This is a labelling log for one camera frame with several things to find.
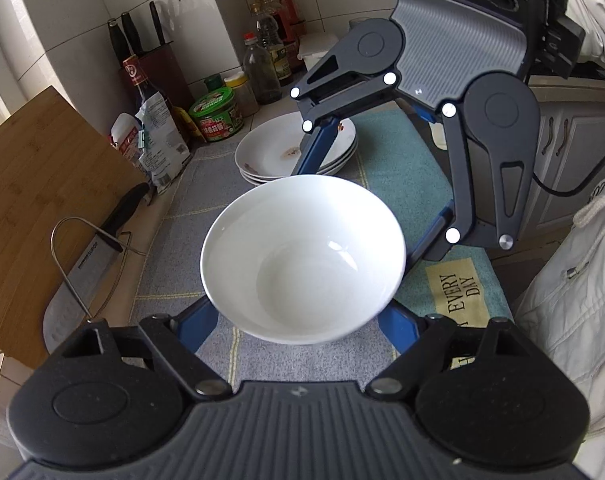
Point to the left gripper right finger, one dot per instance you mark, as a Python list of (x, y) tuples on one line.
[(421, 344)]

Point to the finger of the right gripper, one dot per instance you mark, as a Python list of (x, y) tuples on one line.
[(315, 146), (432, 246)]

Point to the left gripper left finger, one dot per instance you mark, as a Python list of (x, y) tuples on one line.
[(174, 341)]

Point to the stained floral white plate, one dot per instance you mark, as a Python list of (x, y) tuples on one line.
[(273, 149)]

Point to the white bowl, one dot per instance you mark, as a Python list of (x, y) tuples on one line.
[(303, 260)]

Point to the yellow lid spice jar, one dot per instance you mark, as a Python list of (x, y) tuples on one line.
[(242, 88)]

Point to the clear glass oil bottle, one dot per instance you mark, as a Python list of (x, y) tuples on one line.
[(259, 68)]

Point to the white seasoning box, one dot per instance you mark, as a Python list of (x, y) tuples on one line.
[(312, 47)]

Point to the green lid sauce jar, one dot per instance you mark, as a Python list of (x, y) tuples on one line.
[(217, 115)]

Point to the white clipped food bag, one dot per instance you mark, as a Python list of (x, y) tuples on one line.
[(164, 152)]

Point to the dark knife block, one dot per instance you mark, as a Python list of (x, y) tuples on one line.
[(160, 64)]

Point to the dark soy sauce bottle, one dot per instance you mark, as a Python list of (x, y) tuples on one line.
[(142, 84)]

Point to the red white food bag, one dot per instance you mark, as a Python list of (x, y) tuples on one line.
[(125, 138)]

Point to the wooden cutting board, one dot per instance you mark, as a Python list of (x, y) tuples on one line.
[(55, 170)]

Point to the wire knife rack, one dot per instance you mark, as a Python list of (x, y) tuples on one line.
[(71, 303)]

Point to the steel cleaver black handle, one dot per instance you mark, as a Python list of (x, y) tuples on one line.
[(116, 220)]

